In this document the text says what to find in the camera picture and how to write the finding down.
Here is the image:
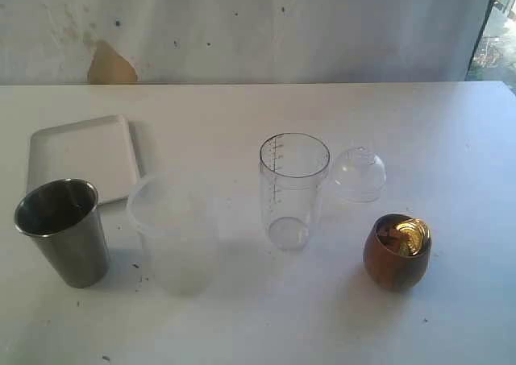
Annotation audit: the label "brown wooden cup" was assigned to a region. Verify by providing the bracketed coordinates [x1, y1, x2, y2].
[363, 214, 432, 292]

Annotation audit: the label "white square tray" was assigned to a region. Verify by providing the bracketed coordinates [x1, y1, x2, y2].
[27, 115, 140, 205]

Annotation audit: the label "gold coins and cork pieces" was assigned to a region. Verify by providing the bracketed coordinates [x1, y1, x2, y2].
[377, 218, 431, 257]

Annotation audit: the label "clear dome lid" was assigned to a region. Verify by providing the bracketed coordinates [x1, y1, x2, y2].
[329, 147, 387, 202]

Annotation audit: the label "clear plastic shaker cup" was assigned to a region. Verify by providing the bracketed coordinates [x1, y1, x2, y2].
[259, 132, 331, 251]

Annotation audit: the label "stainless steel cup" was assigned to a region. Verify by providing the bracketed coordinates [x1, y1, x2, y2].
[14, 178, 110, 288]

